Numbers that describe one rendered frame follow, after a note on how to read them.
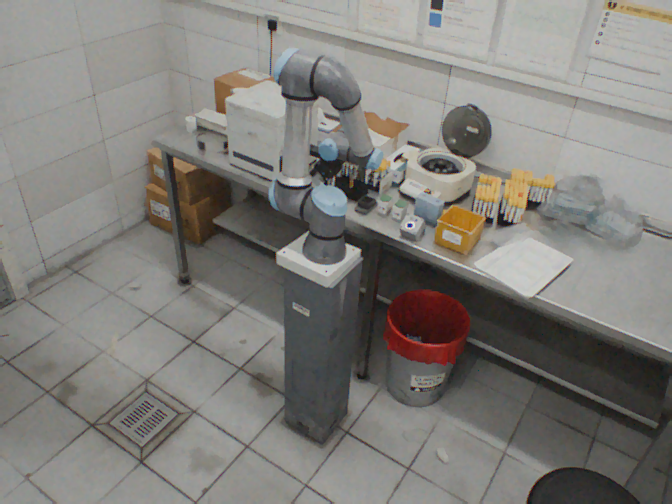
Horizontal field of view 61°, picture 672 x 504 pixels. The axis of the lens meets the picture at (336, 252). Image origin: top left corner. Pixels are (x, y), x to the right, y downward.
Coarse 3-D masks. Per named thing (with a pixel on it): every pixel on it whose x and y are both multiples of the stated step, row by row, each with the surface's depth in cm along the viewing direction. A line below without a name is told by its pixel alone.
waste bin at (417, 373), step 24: (408, 312) 256; (432, 312) 257; (456, 312) 250; (384, 336) 246; (432, 336) 262; (456, 336) 246; (408, 360) 239; (432, 360) 234; (408, 384) 248; (432, 384) 247
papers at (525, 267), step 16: (528, 240) 212; (496, 256) 203; (512, 256) 203; (528, 256) 204; (544, 256) 204; (560, 256) 205; (496, 272) 195; (512, 272) 196; (528, 272) 196; (544, 272) 197; (512, 288) 190; (528, 288) 189
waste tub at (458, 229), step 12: (444, 216) 208; (456, 216) 214; (468, 216) 211; (480, 216) 208; (444, 228) 204; (456, 228) 201; (468, 228) 213; (480, 228) 207; (444, 240) 206; (456, 240) 203; (468, 240) 200; (468, 252) 205
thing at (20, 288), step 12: (0, 216) 274; (0, 228) 276; (0, 240) 278; (0, 252) 281; (12, 252) 286; (0, 264) 283; (12, 264) 289; (0, 276) 285; (12, 276) 291; (0, 288) 288; (12, 288) 294; (24, 288) 300; (0, 300) 291; (12, 300) 297
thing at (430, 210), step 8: (416, 200) 217; (424, 200) 215; (432, 200) 214; (440, 200) 214; (416, 208) 219; (424, 208) 217; (432, 208) 214; (440, 208) 214; (424, 216) 218; (432, 216) 216; (440, 216) 217; (432, 224) 217
